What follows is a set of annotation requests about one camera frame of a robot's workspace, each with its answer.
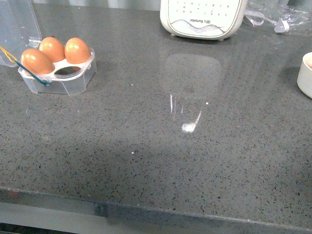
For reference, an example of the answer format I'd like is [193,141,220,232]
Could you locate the clear plastic egg box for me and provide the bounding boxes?
[0,0,97,96]

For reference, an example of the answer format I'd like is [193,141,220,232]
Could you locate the brown egg back right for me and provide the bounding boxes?
[65,38,91,64]

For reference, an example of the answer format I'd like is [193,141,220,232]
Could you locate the brown egg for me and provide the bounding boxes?
[20,48,55,75]
[39,37,65,63]
[65,38,91,64]

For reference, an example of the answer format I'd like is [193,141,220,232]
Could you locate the brown egg back left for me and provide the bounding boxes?
[39,37,65,63]

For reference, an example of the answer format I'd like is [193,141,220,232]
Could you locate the brown egg front left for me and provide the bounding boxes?
[20,48,55,75]

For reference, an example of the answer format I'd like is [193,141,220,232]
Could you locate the white Joyoung blender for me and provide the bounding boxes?
[160,0,248,40]

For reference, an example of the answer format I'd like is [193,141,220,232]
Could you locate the white ceramic bowl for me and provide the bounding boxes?
[297,52,312,98]

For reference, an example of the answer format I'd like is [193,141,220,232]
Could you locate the blue loop string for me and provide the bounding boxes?
[16,60,52,87]

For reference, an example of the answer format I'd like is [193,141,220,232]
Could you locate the clear plastic bag with cable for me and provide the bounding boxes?
[244,0,312,37]

